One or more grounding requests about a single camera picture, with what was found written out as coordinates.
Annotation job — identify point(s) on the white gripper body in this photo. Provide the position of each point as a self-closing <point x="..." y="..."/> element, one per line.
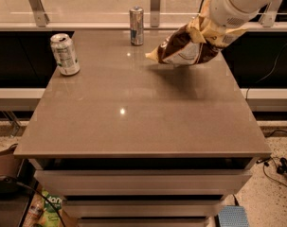
<point x="227" y="8"/>

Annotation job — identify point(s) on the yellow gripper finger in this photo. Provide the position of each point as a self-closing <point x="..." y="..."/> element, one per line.
<point x="220" y="36"/>
<point x="195" y="27"/>

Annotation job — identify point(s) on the brown chip bag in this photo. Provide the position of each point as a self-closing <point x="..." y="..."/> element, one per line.
<point x="184" y="47"/>

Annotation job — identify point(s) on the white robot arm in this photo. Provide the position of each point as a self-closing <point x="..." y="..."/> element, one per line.
<point x="249" y="5"/>

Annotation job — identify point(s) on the silver blue energy drink can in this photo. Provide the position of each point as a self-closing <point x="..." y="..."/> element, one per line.
<point x="137" y="25"/>

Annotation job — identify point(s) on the green white 7up can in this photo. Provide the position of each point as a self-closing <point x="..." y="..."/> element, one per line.
<point x="65" y="54"/>

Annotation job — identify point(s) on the brown bag on left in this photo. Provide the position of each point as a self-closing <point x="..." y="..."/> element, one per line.
<point x="9" y="165"/>

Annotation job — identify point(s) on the green snack bag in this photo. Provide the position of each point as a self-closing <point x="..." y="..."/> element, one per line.
<point x="52" y="208"/>

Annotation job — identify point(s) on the top cabinet drawer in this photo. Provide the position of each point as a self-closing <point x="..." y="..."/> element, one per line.
<point x="142" y="182"/>

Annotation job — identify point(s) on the cabinet drawer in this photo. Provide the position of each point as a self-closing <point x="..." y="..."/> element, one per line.
<point x="142" y="209"/>
<point x="142" y="182"/>
<point x="142" y="222"/>

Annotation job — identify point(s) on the black device on floor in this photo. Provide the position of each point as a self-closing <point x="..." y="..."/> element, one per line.
<point x="282" y="168"/>

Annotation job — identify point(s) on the blue perforated box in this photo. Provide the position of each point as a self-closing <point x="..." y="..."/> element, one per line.
<point x="232" y="216"/>

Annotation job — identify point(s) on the bottom cabinet drawer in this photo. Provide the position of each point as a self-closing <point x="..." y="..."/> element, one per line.
<point x="142" y="222"/>

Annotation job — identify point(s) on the middle cabinet drawer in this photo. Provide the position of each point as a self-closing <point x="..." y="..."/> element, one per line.
<point x="142" y="209"/>

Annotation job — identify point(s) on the plastic bottle on floor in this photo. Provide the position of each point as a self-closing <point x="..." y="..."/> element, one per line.
<point x="34" y="213"/>

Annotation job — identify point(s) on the right metal railing post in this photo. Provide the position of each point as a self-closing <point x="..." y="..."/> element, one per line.
<point x="268" y="18"/>

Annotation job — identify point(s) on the metal railing post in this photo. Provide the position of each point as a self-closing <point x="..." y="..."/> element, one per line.
<point x="155" y="13"/>
<point x="268" y="18"/>
<point x="40" y="16"/>

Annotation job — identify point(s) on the middle metal railing post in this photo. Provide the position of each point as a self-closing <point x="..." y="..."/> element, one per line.
<point x="155" y="13"/>

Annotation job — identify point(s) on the left metal railing post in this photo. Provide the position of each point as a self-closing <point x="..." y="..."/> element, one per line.
<point x="40" y="16"/>

